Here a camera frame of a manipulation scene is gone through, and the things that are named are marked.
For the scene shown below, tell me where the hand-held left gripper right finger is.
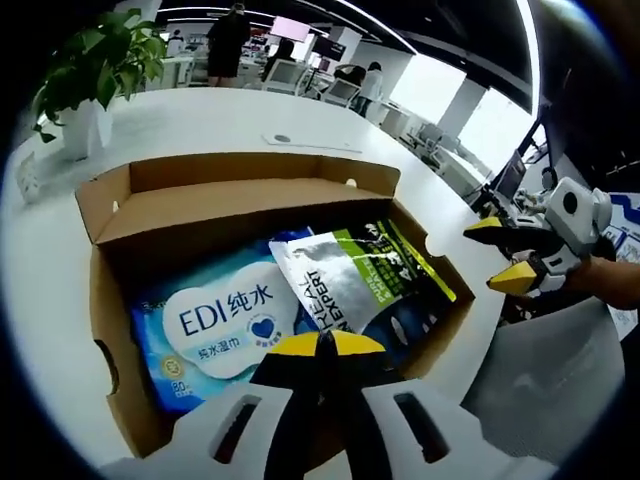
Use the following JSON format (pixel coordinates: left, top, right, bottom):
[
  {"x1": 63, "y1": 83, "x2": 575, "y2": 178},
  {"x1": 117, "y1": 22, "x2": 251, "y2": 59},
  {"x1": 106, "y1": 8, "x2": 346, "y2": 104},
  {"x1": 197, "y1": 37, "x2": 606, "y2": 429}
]
[{"x1": 323, "y1": 332, "x2": 559, "y2": 480}]

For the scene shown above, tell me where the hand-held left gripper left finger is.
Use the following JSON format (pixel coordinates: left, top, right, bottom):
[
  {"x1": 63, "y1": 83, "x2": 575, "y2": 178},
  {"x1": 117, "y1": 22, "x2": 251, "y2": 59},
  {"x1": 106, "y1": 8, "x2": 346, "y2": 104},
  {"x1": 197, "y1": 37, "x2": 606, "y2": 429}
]
[{"x1": 97, "y1": 333, "x2": 346, "y2": 480}]

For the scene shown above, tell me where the blue wet wipes pack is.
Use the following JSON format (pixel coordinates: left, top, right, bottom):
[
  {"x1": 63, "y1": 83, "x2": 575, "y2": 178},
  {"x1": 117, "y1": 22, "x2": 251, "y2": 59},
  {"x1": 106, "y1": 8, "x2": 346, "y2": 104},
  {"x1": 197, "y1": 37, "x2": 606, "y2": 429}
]
[{"x1": 130, "y1": 227, "x2": 321, "y2": 414}]

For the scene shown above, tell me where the silver green pouch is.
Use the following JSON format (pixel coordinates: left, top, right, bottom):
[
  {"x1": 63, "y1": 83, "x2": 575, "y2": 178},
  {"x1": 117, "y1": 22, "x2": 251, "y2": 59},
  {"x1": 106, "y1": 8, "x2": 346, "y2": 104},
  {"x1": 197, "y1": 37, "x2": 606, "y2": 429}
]
[{"x1": 268, "y1": 218, "x2": 457, "y2": 337}]

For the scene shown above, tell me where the brown cardboard shoe box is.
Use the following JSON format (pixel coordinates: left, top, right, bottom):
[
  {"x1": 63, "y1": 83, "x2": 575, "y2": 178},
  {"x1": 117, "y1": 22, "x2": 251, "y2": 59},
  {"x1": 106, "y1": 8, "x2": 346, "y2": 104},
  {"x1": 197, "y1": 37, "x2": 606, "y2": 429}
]
[{"x1": 74, "y1": 152, "x2": 476, "y2": 459}]

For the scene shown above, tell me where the person's right hand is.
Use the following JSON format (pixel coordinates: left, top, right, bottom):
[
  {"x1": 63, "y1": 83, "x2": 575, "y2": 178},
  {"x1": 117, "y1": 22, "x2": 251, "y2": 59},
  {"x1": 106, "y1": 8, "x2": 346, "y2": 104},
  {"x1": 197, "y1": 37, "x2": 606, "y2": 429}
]
[{"x1": 567, "y1": 249, "x2": 640, "y2": 311}]

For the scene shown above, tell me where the blue white poster board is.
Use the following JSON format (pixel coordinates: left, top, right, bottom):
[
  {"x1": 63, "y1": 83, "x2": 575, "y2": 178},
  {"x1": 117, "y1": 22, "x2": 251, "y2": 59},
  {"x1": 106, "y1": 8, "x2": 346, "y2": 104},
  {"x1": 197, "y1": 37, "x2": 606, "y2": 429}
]
[{"x1": 599, "y1": 192, "x2": 640, "y2": 262}]

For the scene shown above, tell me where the purple screen monitor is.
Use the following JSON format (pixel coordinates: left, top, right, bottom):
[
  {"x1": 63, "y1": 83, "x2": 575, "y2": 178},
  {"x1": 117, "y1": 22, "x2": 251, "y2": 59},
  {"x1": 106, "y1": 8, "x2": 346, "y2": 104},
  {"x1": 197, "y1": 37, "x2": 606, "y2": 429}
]
[{"x1": 494, "y1": 149, "x2": 526, "y2": 201}]

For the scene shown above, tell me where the grey mesh office chair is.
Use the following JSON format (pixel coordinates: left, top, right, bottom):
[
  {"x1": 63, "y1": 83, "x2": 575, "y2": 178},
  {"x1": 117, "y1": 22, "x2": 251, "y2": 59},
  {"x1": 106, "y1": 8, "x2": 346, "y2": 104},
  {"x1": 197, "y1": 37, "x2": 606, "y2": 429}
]
[{"x1": 462, "y1": 294, "x2": 631, "y2": 466}]

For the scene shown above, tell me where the white table socket strip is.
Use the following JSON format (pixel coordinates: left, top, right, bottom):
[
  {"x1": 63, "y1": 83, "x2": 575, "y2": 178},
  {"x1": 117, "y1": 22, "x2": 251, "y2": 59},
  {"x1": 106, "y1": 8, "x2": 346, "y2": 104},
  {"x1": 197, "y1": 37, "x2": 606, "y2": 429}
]
[{"x1": 262, "y1": 130, "x2": 364, "y2": 154}]

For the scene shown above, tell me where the white office chair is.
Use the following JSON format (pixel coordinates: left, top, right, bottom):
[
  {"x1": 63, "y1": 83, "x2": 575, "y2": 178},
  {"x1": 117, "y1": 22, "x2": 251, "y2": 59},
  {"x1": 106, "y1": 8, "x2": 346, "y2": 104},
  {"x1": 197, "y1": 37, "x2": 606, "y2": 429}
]
[
  {"x1": 262, "y1": 58, "x2": 311, "y2": 94},
  {"x1": 322, "y1": 78, "x2": 361, "y2": 107}
]

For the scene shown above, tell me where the pink screen monitor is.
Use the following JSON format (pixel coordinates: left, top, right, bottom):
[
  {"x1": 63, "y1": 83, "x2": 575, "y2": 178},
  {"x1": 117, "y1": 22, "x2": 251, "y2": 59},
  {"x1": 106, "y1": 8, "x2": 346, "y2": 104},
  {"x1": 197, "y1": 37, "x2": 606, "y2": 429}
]
[{"x1": 269, "y1": 15, "x2": 311, "y2": 41}]

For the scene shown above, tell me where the white office desk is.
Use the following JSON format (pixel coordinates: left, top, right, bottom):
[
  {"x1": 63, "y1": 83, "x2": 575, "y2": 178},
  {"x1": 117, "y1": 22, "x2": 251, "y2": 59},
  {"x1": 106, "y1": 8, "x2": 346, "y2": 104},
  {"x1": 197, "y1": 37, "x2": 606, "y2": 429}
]
[{"x1": 162, "y1": 54, "x2": 211, "y2": 90}]

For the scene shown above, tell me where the potted green plant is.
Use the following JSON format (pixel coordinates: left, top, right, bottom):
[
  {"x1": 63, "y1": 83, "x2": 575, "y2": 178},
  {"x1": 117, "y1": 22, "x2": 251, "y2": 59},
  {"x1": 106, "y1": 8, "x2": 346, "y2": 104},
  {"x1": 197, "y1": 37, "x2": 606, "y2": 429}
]
[{"x1": 32, "y1": 9, "x2": 169, "y2": 161}]

